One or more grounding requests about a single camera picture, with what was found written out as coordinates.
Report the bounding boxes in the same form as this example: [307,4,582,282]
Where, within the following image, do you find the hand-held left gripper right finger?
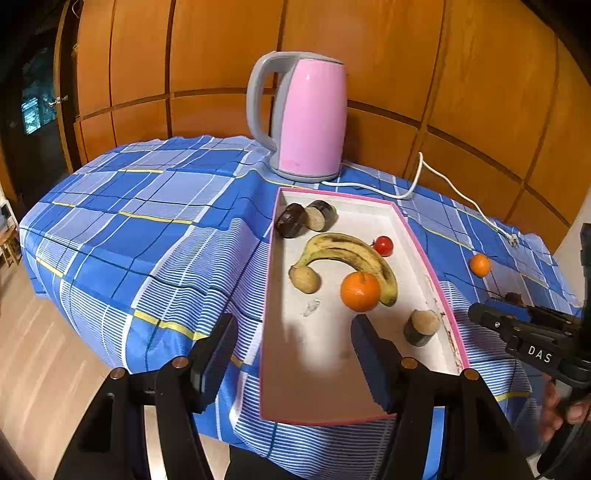
[350,314,541,480]

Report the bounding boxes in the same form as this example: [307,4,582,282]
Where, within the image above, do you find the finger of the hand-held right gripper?
[526,305,585,329]
[468,300,571,372]

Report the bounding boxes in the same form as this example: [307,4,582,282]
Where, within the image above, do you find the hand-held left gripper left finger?
[53,313,238,480]

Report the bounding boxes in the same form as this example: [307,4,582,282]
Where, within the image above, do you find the white tray with pink rim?
[259,187,471,425]

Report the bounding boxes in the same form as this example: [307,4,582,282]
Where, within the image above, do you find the orange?
[469,253,492,278]
[340,271,380,312]

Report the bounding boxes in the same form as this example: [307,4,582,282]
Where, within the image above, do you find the dark eggplant piece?
[276,203,308,239]

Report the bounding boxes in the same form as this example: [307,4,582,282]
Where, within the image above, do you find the person's right hand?
[540,373,591,444]

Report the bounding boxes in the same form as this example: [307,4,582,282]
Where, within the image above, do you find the small brown potato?
[289,265,321,295]

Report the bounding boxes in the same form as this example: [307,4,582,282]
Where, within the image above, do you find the yellow banana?
[293,233,399,308]

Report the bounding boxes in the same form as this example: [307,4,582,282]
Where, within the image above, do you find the blue plaid tablecloth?
[18,135,583,480]

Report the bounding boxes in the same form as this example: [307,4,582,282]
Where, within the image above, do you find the wooden stool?
[0,228,21,267]

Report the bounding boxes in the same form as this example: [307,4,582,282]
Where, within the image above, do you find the pink electric kettle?
[246,51,348,182]

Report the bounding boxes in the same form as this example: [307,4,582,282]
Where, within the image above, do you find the dark door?
[0,0,78,197]

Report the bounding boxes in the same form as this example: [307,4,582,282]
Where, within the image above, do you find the white power cable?
[321,151,520,247]

